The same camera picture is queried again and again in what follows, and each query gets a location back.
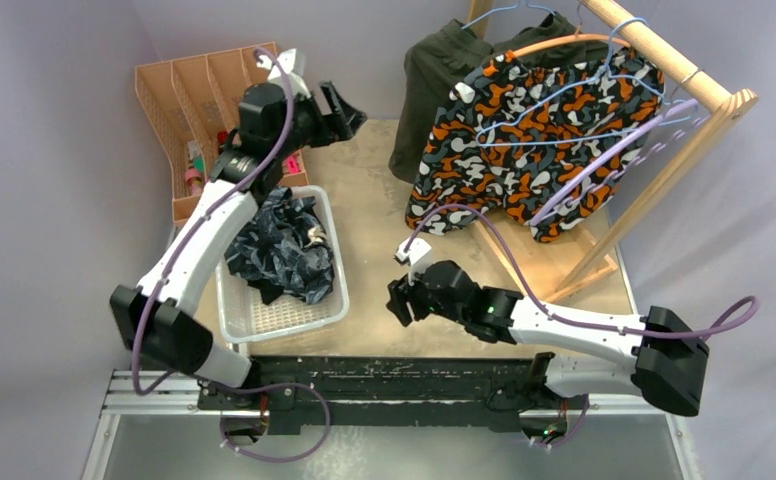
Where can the black shorts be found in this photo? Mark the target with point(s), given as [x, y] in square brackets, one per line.
[271, 290]

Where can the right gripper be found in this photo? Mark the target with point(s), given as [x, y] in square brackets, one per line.
[402, 293]

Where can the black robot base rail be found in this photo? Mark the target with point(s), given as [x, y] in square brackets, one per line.
[285, 394]

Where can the peach plastic desk organizer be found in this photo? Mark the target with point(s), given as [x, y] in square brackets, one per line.
[191, 103]

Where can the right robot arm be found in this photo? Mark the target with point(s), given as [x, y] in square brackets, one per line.
[655, 356]

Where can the orange hanger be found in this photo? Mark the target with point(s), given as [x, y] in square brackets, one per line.
[566, 40]

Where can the dark leaf print shorts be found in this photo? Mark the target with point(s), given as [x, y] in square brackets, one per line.
[286, 242]

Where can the olive green shorts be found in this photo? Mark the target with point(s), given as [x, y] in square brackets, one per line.
[435, 64]

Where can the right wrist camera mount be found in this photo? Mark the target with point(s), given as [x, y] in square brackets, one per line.
[416, 254]

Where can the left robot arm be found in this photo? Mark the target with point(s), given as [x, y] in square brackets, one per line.
[155, 317]

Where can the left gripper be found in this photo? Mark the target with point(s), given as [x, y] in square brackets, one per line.
[341, 124]

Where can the white plastic basket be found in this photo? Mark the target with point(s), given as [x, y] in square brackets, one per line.
[243, 318]

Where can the pink small bottle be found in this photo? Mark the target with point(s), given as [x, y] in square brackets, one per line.
[194, 180]

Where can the orange camouflage shorts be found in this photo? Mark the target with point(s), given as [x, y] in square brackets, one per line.
[510, 136]

